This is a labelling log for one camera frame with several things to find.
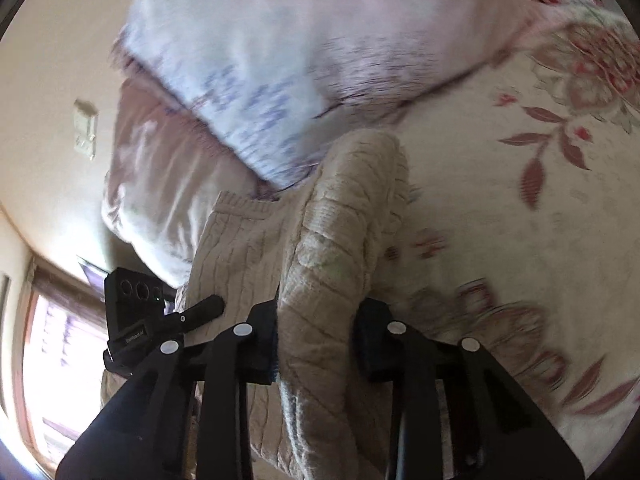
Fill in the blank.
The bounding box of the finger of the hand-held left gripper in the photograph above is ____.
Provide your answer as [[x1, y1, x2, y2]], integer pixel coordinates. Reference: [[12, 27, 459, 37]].
[[177, 295, 226, 335]]

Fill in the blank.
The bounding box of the beige cable-knit sweater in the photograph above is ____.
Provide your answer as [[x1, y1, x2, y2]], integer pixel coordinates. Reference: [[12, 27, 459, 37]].
[[100, 129, 417, 480]]

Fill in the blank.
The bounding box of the pale blue tree-print pillow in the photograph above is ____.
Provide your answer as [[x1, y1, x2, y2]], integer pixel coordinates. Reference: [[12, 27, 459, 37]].
[[112, 0, 566, 192]]

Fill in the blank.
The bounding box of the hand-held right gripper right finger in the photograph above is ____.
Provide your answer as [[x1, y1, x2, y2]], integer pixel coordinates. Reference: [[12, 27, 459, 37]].
[[352, 299, 586, 480]]

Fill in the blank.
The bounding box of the floral bed sheet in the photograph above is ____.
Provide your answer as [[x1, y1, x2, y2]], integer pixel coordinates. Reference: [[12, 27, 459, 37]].
[[290, 0, 640, 461]]

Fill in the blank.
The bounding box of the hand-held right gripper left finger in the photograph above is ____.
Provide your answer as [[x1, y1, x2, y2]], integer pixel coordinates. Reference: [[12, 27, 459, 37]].
[[55, 300, 281, 480]]

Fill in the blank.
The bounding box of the cream wall switch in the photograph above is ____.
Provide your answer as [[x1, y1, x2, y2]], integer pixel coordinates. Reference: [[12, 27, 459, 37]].
[[72, 99, 100, 162]]

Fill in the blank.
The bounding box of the pink floral pillow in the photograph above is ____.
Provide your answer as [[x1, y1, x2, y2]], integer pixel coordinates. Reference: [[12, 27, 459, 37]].
[[100, 77, 301, 289]]

